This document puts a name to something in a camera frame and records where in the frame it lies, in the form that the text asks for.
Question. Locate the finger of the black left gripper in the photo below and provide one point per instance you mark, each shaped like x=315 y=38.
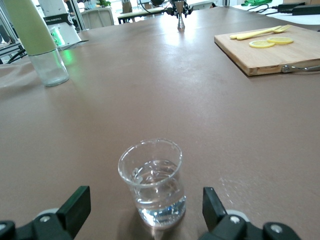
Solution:
x=171 y=11
x=188 y=11

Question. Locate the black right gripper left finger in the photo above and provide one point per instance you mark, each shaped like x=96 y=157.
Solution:
x=72 y=210

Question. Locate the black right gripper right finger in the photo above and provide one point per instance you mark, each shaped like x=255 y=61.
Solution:
x=212 y=210

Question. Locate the stainless steel jigger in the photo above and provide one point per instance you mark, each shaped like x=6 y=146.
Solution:
x=180 y=17

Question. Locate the clear glass measuring cup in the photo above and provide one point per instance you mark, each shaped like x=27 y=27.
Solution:
x=152 y=190

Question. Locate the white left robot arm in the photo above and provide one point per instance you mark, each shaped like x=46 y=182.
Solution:
x=60 y=27

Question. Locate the yellow plastic fork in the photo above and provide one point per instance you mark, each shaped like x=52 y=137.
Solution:
x=250 y=36

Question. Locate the yellow plastic knife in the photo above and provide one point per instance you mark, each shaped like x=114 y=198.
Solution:
x=260 y=31

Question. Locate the yellow lemon slice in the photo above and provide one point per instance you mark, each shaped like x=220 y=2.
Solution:
x=281 y=40
x=261 y=44

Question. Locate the brown table cover sheet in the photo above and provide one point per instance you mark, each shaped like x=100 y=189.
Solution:
x=150 y=100

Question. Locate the wooden cutting board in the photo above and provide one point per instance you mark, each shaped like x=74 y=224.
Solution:
x=270 y=57

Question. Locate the black power adapter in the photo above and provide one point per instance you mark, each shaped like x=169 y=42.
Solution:
x=290 y=7
x=307 y=10

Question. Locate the green sleeved glass bottle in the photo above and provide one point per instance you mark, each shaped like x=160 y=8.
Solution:
x=35 y=25

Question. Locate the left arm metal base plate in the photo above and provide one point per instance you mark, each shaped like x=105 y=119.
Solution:
x=80 y=42

